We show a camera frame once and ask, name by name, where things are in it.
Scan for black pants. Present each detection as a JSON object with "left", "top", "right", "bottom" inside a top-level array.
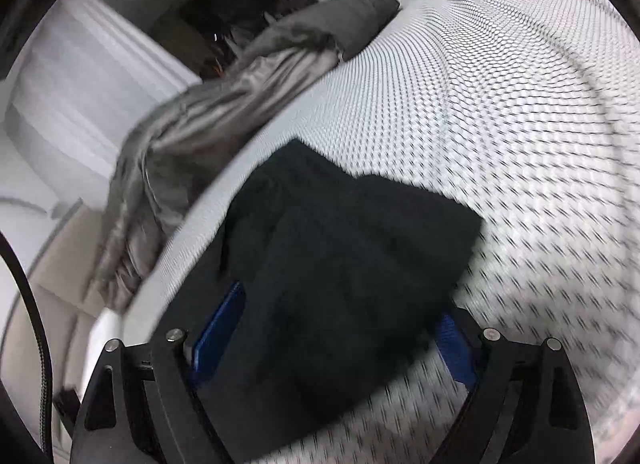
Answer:
[{"left": 198, "top": 140, "right": 482, "bottom": 463}]

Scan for grey crumpled blanket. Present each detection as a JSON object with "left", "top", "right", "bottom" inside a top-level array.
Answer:
[{"left": 89, "top": 0, "right": 400, "bottom": 312}]

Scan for white mesh mattress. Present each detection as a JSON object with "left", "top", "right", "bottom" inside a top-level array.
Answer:
[{"left": 117, "top": 0, "right": 639, "bottom": 463}]

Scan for black cable right camera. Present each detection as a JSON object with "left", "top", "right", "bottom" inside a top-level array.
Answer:
[{"left": 0, "top": 232, "right": 56, "bottom": 462}]

